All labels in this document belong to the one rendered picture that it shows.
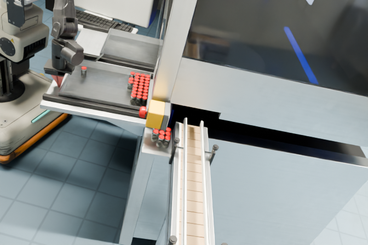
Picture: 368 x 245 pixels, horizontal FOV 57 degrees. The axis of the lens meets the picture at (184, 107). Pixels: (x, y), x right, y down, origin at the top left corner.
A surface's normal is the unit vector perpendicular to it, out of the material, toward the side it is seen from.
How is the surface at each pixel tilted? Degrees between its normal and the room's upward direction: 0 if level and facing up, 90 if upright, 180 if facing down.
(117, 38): 0
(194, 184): 0
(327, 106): 90
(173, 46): 90
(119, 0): 90
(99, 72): 0
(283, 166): 90
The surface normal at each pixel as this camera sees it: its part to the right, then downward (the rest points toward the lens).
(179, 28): -0.01, 0.62
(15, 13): -0.39, 0.50
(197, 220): 0.23, -0.76
